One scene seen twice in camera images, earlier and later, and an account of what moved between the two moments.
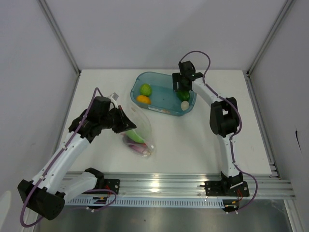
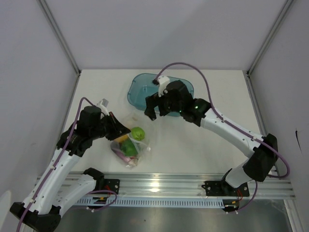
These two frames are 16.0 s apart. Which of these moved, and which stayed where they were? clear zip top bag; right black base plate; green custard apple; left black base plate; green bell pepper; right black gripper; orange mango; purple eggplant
Moved: purple eggplant; green bell pepper; green custard apple; clear zip top bag; orange mango; right black gripper
Stayed: right black base plate; left black base plate
